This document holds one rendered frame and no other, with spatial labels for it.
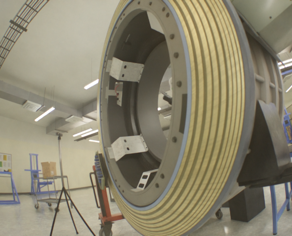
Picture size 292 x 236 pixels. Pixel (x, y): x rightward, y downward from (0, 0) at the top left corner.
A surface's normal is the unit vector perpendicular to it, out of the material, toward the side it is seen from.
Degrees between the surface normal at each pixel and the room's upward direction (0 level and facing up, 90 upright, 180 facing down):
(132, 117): 98
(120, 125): 91
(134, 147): 63
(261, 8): 90
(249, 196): 90
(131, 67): 153
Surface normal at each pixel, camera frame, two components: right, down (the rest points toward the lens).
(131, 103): 0.45, 0.05
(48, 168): -0.15, -0.30
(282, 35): 0.18, 0.93
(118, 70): -0.55, 0.37
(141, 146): 0.26, -0.75
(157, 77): 0.35, 0.65
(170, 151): -0.89, 0.02
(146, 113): 0.44, -0.20
